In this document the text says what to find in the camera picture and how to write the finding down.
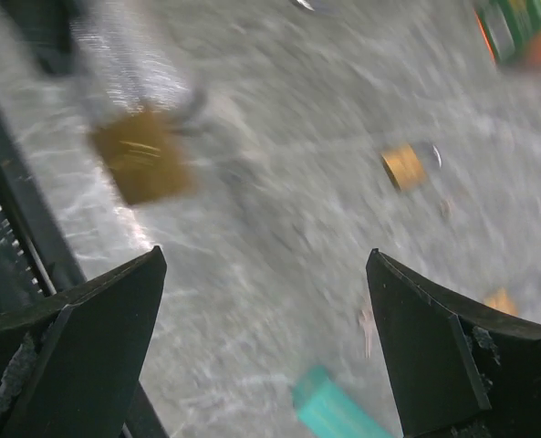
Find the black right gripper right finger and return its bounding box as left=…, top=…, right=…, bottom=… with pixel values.
left=366, top=249, right=541, bottom=437

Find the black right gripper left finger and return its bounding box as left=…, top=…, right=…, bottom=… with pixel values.
left=0, top=247, right=166, bottom=437

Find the small brass padlock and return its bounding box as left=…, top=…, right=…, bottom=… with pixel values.
left=483, top=271, right=541, bottom=317

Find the large brass padlock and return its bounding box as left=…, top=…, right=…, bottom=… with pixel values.
left=89, top=68, right=207, bottom=206

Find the small silver key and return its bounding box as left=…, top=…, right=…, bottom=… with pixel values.
left=358, top=302, right=376, bottom=359

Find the teal rectangular box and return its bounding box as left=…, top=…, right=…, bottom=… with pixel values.
left=291, top=366, right=390, bottom=438

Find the orange green box on table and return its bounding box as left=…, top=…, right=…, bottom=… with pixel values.
left=473, top=0, right=541, bottom=66

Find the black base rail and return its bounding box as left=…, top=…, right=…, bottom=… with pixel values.
left=0, top=0, right=169, bottom=438

